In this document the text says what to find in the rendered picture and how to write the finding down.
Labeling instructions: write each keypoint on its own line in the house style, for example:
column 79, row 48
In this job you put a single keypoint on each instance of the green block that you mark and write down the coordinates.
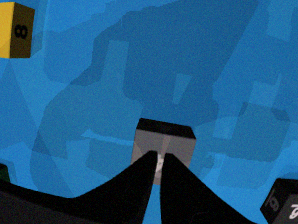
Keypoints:
column 4, row 173

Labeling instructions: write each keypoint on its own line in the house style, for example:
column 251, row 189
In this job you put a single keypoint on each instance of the yellow block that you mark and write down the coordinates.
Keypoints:
column 16, row 23

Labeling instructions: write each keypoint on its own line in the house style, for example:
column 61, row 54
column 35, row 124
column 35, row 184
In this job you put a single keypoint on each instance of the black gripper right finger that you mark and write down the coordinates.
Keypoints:
column 185, row 200

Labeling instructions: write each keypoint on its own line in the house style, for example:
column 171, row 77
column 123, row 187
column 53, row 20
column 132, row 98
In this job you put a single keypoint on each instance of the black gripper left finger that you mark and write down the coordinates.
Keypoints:
column 121, row 200

